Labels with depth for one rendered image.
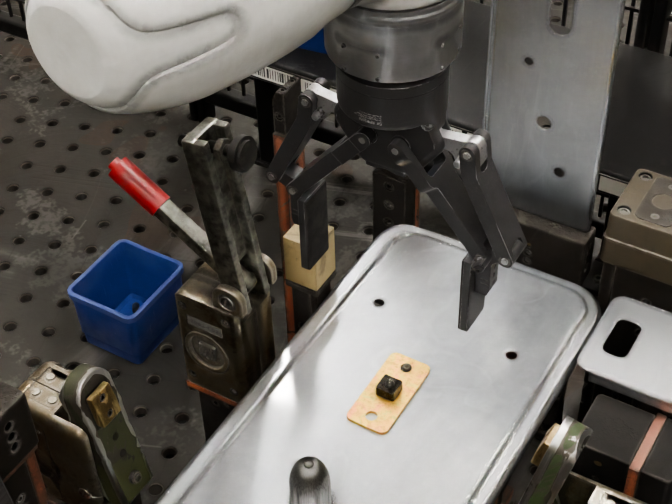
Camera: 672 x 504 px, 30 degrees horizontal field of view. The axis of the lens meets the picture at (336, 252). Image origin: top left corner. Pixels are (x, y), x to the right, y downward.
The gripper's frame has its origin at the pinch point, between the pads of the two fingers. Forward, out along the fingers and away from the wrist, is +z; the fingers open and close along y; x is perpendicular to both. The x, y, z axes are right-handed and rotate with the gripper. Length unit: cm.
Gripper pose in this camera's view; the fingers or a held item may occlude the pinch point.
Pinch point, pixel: (391, 277)
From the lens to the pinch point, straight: 95.6
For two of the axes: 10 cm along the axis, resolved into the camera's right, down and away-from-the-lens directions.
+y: 8.6, 3.3, -3.9
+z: 0.2, 7.4, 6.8
